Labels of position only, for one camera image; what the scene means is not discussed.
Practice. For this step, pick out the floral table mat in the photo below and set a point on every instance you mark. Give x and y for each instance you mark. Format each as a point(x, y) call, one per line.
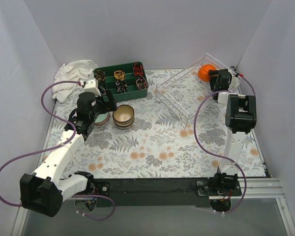
point(156, 145)

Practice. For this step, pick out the white wire dish rack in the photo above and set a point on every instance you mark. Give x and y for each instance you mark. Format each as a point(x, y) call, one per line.
point(183, 92)

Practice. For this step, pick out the green plastic organizer tray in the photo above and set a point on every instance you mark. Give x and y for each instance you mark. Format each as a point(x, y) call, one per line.
point(110, 81)

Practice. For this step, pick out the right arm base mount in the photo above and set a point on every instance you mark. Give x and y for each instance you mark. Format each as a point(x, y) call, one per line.
point(222, 186)

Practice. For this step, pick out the yellow rolled sock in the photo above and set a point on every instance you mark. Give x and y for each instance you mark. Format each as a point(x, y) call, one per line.
point(119, 75)

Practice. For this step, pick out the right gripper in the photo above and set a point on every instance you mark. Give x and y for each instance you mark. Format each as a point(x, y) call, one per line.
point(216, 74)

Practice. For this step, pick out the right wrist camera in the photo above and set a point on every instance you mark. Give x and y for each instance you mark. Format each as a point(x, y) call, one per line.
point(235, 80)

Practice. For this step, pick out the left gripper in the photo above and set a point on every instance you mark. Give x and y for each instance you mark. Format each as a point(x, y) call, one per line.
point(108, 101)

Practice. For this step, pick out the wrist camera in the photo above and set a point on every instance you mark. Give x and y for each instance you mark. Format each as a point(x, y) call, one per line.
point(92, 86)
point(235, 80)

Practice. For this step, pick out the orange bowl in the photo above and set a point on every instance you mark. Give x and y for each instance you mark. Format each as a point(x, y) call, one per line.
point(204, 70)

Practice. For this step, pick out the black patterned bowl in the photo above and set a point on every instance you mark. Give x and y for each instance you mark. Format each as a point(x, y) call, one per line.
point(124, 113)

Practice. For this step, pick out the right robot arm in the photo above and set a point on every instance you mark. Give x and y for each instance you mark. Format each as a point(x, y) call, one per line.
point(240, 119)

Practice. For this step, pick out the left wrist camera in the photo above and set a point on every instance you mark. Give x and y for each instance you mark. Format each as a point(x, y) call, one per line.
point(92, 86)

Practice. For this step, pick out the beige bowl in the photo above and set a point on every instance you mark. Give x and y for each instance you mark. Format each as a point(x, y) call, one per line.
point(123, 124)

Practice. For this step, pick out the aluminium frame rail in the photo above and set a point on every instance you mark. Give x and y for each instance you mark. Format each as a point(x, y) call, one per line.
point(147, 188)

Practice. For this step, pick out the pink rose rolled sock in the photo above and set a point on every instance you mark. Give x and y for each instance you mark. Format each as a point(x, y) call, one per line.
point(141, 83)

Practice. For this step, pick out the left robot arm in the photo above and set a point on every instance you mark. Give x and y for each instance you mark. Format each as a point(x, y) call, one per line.
point(73, 137)

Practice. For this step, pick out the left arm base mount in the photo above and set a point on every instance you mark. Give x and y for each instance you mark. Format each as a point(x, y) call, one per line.
point(95, 188)

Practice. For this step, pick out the dark patterned rolled sock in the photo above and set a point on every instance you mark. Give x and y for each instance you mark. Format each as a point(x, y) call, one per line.
point(100, 75)

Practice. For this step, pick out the white crumpled cloth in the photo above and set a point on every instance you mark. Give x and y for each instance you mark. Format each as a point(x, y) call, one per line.
point(73, 71)

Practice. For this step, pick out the olive brown bowl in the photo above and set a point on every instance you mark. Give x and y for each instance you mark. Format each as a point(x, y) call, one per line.
point(123, 127)

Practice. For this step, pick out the black floral rolled sock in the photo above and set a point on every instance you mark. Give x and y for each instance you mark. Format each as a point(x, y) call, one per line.
point(121, 86)

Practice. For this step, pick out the orange black rolled sock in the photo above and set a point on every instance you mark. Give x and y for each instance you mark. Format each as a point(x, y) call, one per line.
point(138, 70)

